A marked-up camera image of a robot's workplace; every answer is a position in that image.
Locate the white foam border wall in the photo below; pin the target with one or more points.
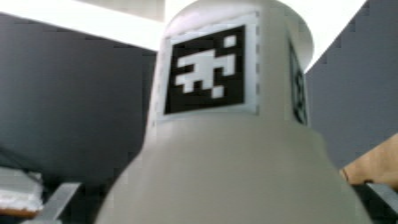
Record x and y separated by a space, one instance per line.
130 20

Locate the white lamp bulb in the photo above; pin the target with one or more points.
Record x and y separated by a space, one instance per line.
233 167

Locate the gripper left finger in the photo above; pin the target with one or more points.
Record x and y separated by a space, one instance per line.
48 216

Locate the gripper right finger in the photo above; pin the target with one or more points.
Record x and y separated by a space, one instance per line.
387 196

